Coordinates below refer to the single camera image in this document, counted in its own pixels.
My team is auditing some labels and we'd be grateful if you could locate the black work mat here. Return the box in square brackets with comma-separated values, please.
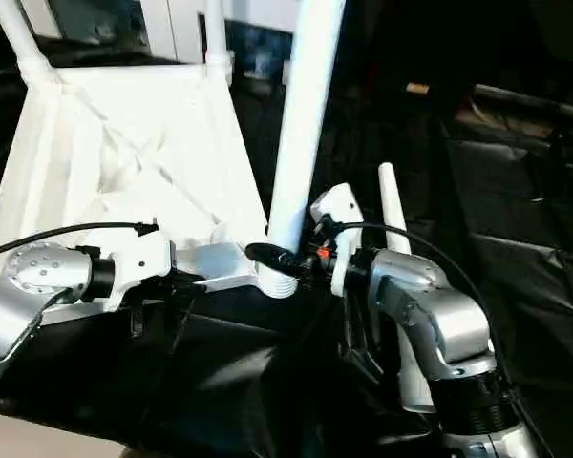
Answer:
[0, 23, 573, 458]

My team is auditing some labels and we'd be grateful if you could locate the white plastic table leg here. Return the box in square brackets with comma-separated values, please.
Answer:
[377, 162, 436, 415]
[0, 0, 54, 83]
[265, 0, 349, 298]
[203, 0, 234, 83]

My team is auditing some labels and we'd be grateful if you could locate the white sideboard cabinet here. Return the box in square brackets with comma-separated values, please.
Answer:
[21, 0, 298, 88]

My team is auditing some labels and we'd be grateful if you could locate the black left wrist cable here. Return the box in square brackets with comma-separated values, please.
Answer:
[0, 219, 162, 262]

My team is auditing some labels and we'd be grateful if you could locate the white plastic table top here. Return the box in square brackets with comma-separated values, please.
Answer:
[0, 60, 303, 331]

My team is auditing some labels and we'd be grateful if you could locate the long black pole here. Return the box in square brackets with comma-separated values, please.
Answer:
[473, 84, 573, 126]

